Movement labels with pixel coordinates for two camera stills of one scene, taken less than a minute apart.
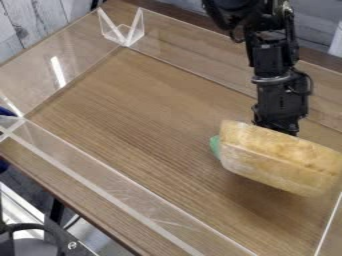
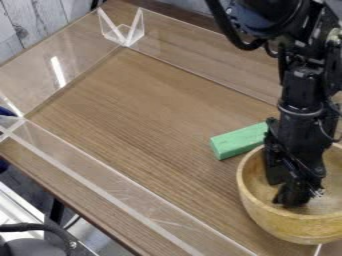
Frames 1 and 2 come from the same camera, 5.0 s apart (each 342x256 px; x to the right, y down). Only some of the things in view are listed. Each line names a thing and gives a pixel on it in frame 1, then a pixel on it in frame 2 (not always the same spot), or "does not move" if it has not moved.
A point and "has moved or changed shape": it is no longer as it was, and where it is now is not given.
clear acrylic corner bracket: (123, 34) does not move
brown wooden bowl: (277, 160) has moved or changed shape
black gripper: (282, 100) → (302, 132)
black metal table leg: (56, 211) does not move
